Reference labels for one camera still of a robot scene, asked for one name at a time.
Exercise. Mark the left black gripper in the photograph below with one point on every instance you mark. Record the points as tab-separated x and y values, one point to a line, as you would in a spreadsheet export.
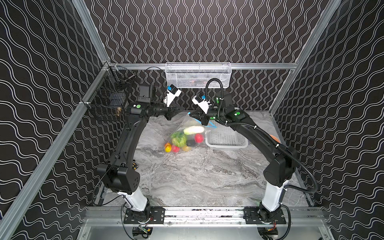
169	112

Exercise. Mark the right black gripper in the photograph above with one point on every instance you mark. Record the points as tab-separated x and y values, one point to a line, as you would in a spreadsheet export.
202	117

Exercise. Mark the white daikon radish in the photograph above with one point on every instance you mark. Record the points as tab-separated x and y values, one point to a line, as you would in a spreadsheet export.
192	130

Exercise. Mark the green cabbage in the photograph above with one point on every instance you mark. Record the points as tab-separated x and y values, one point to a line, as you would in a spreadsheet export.
179	139

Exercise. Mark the clear zip top bag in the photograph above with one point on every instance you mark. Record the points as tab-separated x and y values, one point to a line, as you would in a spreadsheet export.
188	121

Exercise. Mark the red yellow mango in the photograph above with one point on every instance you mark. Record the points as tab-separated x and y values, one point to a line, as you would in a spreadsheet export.
168	147

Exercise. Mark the red apple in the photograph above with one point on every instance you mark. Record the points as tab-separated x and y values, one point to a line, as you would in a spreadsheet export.
175	149
199	138

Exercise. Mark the yellow potato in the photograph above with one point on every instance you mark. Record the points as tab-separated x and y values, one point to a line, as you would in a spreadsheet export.
186	148

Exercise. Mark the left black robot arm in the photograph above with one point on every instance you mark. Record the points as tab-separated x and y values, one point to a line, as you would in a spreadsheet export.
118	174

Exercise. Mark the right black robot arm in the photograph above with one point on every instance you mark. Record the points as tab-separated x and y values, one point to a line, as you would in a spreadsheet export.
282	160

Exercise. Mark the white plastic basket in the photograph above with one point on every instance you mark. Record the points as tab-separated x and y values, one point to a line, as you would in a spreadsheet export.
219	137

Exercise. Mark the orange ceramic bowl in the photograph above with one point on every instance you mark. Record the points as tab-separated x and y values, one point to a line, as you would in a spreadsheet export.
275	138

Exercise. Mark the black yellow tape measure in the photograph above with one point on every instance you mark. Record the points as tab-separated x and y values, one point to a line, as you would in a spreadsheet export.
135	165

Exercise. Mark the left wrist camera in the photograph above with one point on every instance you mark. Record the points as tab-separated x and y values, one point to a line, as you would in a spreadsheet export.
171	93

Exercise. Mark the white mesh wall basket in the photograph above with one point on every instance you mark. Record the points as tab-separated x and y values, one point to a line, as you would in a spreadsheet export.
195	75

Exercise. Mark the black wire wall basket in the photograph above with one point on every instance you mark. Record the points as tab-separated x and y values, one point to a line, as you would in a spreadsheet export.
111	97

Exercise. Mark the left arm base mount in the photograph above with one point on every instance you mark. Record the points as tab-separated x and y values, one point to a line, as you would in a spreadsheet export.
152	215

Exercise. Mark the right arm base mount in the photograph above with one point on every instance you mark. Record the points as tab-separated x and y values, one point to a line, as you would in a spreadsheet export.
261	216

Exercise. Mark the aluminium front rail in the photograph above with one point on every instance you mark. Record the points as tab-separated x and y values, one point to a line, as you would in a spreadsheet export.
205	217

